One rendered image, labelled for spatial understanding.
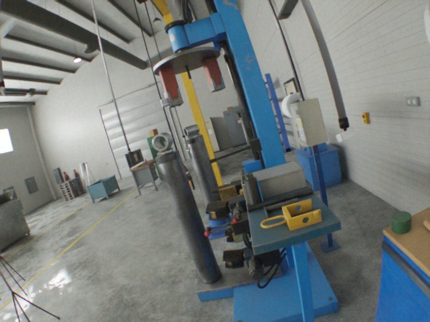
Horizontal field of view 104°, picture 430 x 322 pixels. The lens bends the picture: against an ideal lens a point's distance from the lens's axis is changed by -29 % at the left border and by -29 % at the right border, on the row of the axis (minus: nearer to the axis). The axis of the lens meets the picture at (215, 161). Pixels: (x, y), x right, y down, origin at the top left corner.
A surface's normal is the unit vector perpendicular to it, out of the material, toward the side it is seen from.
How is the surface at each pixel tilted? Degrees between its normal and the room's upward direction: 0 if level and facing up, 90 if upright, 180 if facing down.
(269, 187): 90
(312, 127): 90
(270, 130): 90
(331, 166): 90
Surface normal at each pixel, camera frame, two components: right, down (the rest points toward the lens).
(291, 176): -0.07, 0.19
